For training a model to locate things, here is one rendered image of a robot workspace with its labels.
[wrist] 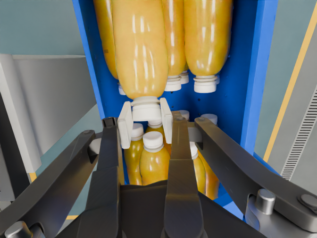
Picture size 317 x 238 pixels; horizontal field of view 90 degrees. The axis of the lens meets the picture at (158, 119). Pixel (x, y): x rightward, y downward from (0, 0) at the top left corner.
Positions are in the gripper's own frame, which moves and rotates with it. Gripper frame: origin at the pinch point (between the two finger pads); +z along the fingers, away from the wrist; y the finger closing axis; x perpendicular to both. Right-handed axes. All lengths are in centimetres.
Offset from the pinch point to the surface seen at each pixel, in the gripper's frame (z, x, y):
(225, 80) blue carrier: 18.1, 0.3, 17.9
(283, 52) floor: 121, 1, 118
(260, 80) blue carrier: 1.4, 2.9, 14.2
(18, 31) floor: 122, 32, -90
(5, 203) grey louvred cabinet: 109, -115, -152
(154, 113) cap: 1.4, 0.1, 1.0
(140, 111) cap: 1.5, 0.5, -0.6
